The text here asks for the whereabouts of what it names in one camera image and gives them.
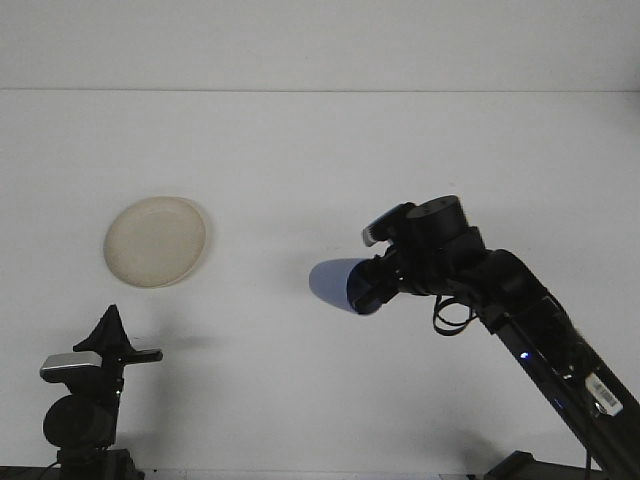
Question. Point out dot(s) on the pale blue cup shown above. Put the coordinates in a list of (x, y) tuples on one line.
[(330, 282)]

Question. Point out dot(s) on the pale round plate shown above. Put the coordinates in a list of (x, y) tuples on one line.
[(155, 242)]

